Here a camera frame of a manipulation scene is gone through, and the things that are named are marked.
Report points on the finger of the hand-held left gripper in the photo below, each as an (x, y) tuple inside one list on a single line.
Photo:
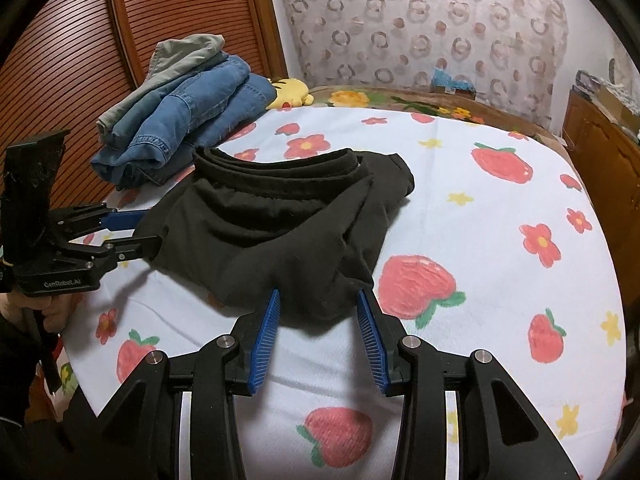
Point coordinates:
[(135, 249), (125, 219)]

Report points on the strawberry print bed sheet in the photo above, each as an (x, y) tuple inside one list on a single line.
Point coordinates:
[(500, 235)]

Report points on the small cardboard box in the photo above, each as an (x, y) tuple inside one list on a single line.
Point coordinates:
[(457, 94)]

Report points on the grey-green folded pants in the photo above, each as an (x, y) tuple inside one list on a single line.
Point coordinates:
[(185, 52)]

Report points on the white round object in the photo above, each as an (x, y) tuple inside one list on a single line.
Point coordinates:
[(613, 71)]

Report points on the person's left hand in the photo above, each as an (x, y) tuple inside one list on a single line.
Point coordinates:
[(60, 312)]

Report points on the wooden louvered wardrobe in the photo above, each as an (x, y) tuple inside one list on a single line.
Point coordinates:
[(175, 0)]

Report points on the black pants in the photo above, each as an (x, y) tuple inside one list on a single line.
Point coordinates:
[(280, 240)]

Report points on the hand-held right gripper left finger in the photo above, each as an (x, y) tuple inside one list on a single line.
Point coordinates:
[(262, 345)]

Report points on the blue plastic bag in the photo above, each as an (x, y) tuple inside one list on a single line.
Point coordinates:
[(447, 77)]

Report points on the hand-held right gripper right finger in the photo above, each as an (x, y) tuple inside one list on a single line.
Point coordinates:
[(372, 345)]

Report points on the dark patterned box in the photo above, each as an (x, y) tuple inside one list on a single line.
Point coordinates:
[(589, 82)]

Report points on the large cardboard box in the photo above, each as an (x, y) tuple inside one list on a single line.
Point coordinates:
[(620, 105)]

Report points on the person's left forearm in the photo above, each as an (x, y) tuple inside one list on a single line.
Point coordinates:
[(20, 385)]

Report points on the wooden sideboard cabinet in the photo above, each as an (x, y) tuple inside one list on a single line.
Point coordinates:
[(600, 150)]

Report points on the yellow plush toy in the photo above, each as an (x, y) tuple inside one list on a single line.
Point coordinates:
[(290, 91)]

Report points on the circle pattern curtain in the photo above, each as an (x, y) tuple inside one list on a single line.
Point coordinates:
[(425, 25)]

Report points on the folded blue jeans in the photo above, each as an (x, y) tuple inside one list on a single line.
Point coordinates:
[(115, 167), (200, 95)]

